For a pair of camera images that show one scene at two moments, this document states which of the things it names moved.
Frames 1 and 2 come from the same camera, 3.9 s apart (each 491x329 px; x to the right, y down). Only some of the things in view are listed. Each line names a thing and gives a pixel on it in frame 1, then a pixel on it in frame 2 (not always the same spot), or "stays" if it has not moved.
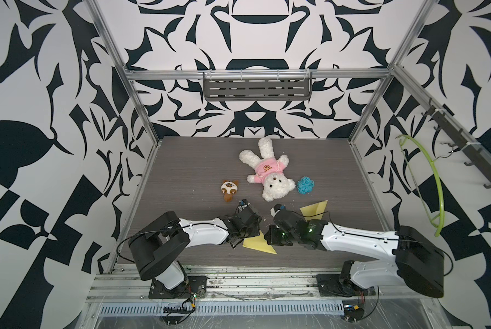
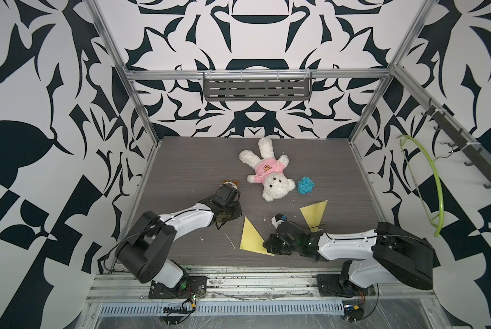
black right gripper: [270, 238] to [270, 243]
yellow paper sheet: [258, 242] stays
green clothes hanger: [431, 220] stays
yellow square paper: [314, 212] stays
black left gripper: [256, 229] to [238, 211]
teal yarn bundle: [305, 185] stays
